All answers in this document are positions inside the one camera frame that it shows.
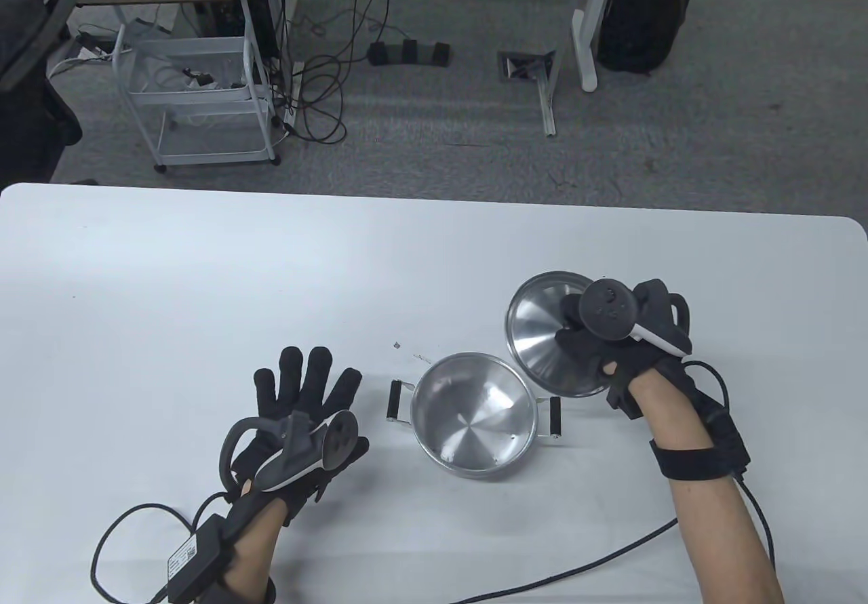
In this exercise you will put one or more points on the person's left hand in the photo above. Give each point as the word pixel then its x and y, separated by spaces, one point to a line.
pixel 305 394

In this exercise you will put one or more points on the person's right hand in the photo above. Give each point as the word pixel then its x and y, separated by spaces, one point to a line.
pixel 620 373

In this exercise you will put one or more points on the stainless steel pot lid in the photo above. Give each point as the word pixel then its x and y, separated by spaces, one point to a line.
pixel 536 346

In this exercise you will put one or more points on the person's right forearm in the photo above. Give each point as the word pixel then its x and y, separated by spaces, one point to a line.
pixel 719 529

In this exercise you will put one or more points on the person's left forearm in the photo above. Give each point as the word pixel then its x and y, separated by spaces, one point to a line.
pixel 254 550

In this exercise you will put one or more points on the grey left hand controller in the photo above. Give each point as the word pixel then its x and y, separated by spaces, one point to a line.
pixel 291 458

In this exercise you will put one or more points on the grey hand controller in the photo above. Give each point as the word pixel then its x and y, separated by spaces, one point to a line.
pixel 607 309
pixel 291 458

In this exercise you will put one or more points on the grey right hand controller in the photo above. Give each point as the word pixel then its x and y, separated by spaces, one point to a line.
pixel 607 309

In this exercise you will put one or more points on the black right wrist module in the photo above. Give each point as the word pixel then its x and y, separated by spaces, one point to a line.
pixel 719 421

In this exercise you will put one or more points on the black labelled left wrist module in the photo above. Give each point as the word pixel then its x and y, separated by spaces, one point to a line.
pixel 196 553

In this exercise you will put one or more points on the grey metal table foot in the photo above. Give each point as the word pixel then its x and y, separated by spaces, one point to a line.
pixel 546 109

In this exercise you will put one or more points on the metal floor socket box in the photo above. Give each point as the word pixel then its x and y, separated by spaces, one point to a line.
pixel 525 66

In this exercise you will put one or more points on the white table leg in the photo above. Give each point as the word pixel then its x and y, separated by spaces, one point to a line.
pixel 584 41

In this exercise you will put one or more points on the black power strip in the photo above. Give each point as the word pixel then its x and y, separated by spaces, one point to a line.
pixel 410 53

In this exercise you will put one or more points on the black backpack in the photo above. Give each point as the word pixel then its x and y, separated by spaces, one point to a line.
pixel 644 14

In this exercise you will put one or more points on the black computer tower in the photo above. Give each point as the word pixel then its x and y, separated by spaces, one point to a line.
pixel 258 7

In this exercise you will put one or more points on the black office chair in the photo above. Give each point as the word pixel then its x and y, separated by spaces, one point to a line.
pixel 27 116

